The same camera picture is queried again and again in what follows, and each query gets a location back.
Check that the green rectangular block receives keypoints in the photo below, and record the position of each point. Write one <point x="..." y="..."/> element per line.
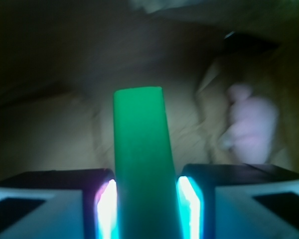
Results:
<point x="145" y="174"/>

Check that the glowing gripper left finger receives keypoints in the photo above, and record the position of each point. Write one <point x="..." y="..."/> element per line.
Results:
<point x="74" y="204"/>

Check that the pink plush bunny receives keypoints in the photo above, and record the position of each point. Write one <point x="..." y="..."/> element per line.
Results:
<point x="252" y="122"/>

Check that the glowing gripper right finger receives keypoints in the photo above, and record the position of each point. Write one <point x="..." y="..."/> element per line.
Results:
<point x="249" y="201"/>

